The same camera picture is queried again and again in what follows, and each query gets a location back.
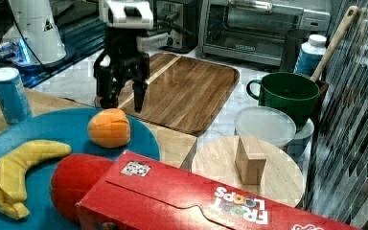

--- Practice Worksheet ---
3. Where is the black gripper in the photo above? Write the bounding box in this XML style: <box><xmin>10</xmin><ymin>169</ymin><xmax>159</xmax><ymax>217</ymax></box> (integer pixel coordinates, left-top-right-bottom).
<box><xmin>94</xmin><ymin>50</ymin><xmax>150</xmax><ymax>113</ymax></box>

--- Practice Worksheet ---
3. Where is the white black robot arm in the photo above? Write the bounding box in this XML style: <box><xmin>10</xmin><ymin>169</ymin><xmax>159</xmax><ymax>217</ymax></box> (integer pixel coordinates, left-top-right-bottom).
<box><xmin>94</xmin><ymin>0</ymin><xmax>154</xmax><ymax>113</ymax></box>

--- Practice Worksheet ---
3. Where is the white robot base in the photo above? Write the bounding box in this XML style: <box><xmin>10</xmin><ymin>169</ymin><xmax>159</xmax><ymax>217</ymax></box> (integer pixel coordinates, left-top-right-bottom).
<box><xmin>0</xmin><ymin>0</ymin><xmax>67</xmax><ymax>67</ymax></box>

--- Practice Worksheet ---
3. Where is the orange plush fruit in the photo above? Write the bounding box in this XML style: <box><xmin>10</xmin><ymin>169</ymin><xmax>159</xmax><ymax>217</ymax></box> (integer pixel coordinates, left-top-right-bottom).
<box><xmin>87</xmin><ymin>108</ymin><xmax>130</xmax><ymax>149</ymax></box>

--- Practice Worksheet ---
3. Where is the large wooden cutting board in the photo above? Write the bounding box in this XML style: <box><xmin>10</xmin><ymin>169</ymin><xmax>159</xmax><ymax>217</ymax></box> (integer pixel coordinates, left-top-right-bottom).
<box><xmin>119</xmin><ymin>53</ymin><xmax>240</xmax><ymax>136</ymax></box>

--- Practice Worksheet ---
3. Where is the grey two-slot toaster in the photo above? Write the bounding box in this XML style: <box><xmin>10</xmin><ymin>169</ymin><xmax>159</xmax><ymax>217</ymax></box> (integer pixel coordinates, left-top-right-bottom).
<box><xmin>156</xmin><ymin>0</ymin><xmax>200</xmax><ymax>54</ymax></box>

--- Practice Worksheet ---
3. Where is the red plush apple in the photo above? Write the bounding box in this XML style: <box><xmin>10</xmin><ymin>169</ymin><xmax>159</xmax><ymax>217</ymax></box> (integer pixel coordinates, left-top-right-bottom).
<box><xmin>50</xmin><ymin>153</ymin><xmax>113</xmax><ymax>223</ymax></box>

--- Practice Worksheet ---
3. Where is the red Froot Loops box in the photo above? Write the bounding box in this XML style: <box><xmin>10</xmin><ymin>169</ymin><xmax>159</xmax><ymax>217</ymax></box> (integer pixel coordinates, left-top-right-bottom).
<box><xmin>78</xmin><ymin>151</ymin><xmax>359</xmax><ymax>230</ymax></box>

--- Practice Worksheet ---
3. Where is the blue white-capped can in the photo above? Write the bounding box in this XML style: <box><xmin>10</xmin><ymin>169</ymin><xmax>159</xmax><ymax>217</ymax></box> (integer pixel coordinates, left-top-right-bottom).
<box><xmin>0</xmin><ymin>67</ymin><xmax>32</xmax><ymax>125</ymax></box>

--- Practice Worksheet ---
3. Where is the silver toaster oven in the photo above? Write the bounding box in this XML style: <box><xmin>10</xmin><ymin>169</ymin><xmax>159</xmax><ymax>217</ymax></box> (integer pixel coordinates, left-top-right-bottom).
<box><xmin>198</xmin><ymin>0</ymin><xmax>332</xmax><ymax>66</ymax></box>

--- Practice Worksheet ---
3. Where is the blue plate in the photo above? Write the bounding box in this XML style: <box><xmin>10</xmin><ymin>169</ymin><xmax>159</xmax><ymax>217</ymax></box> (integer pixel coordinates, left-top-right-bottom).
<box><xmin>0</xmin><ymin>108</ymin><xmax>160</xmax><ymax>230</ymax></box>

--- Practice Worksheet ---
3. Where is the glass jar of grains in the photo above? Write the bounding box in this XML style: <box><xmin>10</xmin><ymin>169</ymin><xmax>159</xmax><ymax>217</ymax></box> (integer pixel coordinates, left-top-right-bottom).
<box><xmin>234</xmin><ymin>106</ymin><xmax>296</xmax><ymax>148</ymax></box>

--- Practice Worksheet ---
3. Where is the glass jar with wooden lid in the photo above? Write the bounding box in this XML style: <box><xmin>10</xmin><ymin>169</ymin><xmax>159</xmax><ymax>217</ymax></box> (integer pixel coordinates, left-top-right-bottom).
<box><xmin>192</xmin><ymin>136</ymin><xmax>305</xmax><ymax>207</ymax></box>

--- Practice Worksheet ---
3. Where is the yellow plush banana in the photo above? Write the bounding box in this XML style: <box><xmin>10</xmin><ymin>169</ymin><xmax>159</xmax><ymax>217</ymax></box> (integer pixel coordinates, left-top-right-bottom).
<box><xmin>0</xmin><ymin>140</ymin><xmax>72</xmax><ymax>220</ymax></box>

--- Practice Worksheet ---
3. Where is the green mug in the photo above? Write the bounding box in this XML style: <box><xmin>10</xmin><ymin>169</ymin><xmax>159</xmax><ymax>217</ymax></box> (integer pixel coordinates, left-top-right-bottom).
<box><xmin>246</xmin><ymin>72</ymin><xmax>320</xmax><ymax>130</ymax></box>

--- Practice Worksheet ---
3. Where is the light blue mug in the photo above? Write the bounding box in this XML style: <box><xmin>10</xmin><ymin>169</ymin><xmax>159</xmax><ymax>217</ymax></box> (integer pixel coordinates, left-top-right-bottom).
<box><xmin>287</xmin><ymin>119</ymin><xmax>314</xmax><ymax>160</ymax></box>

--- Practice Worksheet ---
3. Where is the white-capped blue bottle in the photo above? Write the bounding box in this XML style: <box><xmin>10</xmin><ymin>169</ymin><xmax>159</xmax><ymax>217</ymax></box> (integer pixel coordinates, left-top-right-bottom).
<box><xmin>293</xmin><ymin>34</ymin><xmax>327</xmax><ymax>76</ymax></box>

